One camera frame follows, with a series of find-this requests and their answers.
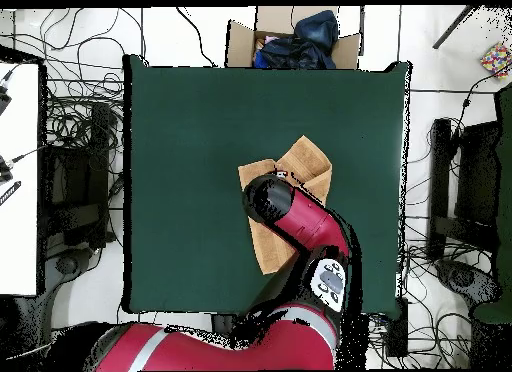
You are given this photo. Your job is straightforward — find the green covered side table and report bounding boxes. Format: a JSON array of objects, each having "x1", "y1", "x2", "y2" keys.
[{"x1": 473, "y1": 83, "x2": 512, "y2": 325}]

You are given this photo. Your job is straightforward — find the dark metal bar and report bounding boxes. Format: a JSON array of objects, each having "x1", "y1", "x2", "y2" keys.
[{"x1": 431, "y1": 5, "x2": 479, "y2": 50}]

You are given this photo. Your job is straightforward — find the tangled coloured cables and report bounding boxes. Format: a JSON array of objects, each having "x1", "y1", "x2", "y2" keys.
[{"x1": 365, "y1": 311, "x2": 473, "y2": 371}]

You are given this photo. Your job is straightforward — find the dark green table cloth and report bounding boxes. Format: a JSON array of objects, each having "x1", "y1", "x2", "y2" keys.
[{"x1": 122, "y1": 53, "x2": 413, "y2": 321}]

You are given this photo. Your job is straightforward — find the dark blue clothing pile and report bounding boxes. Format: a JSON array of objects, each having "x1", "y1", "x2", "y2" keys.
[{"x1": 252, "y1": 9, "x2": 340, "y2": 70}]

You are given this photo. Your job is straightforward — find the long black cable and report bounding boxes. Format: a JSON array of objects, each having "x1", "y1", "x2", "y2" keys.
[{"x1": 175, "y1": 6, "x2": 218, "y2": 68}]

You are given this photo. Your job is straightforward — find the black equipment stand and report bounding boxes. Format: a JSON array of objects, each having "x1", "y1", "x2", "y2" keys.
[
  {"x1": 39, "y1": 101, "x2": 117, "y2": 253},
  {"x1": 427, "y1": 117, "x2": 505, "y2": 261}
]

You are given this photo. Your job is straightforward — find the white desk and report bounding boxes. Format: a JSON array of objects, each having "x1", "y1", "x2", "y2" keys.
[{"x1": 0, "y1": 61, "x2": 41, "y2": 297}]

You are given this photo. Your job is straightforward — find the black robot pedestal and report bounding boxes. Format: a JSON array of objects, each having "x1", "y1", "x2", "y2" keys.
[{"x1": 210, "y1": 313, "x2": 241, "y2": 337}]

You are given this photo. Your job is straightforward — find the tangled black cables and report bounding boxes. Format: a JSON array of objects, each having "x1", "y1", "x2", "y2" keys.
[
  {"x1": 405, "y1": 63, "x2": 512, "y2": 277},
  {"x1": 0, "y1": 7, "x2": 147, "y2": 157}
]

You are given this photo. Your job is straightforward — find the brown cardboard box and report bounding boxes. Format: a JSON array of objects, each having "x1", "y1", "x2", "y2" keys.
[{"x1": 225, "y1": 5, "x2": 362, "y2": 70}]

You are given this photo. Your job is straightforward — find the multicoloured patterned bundle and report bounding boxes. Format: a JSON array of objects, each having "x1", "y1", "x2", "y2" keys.
[{"x1": 479, "y1": 42, "x2": 512, "y2": 80}]

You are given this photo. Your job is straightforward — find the orange terry towel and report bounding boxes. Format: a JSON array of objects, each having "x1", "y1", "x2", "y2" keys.
[{"x1": 237, "y1": 134, "x2": 333, "y2": 276}]

